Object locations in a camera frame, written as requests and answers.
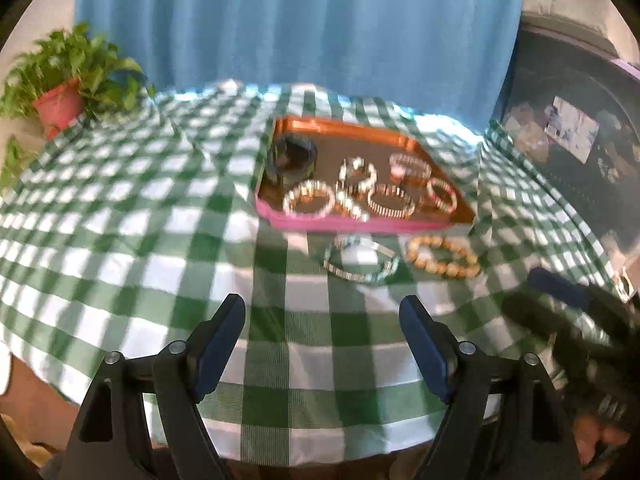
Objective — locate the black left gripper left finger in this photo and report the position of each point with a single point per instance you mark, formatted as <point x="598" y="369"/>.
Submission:
<point x="110" y="439"/>

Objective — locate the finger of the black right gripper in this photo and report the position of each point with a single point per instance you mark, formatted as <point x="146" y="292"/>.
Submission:
<point x="575" y="295"/>

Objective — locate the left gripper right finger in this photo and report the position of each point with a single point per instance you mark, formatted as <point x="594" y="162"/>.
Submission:
<point x="504" y="419"/>

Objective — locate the teal bead silver bangle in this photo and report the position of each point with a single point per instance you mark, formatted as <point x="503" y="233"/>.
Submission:
<point x="360" y="260"/>

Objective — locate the person's right hand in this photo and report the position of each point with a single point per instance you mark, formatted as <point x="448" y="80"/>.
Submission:
<point x="589" y="432"/>

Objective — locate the dark cabinet with clutter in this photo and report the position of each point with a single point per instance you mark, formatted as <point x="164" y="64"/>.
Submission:
<point x="573" y="110"/>

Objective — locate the green white checkered tablecloth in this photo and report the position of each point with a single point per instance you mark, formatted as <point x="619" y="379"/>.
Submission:
<point x="125" y="234"/>

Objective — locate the copper metal tray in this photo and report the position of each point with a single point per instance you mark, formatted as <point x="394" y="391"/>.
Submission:
<point x="366" y="180"/>

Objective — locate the black green smartwatch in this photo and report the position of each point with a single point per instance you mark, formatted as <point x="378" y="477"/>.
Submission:
<point x="290" y="160"/>

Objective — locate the blue curtain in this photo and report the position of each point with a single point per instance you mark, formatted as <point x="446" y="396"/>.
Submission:
<point x="446" y="57"/>

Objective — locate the green potted plant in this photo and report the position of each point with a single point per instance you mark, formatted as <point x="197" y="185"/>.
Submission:
<point x="68" y="74"/>

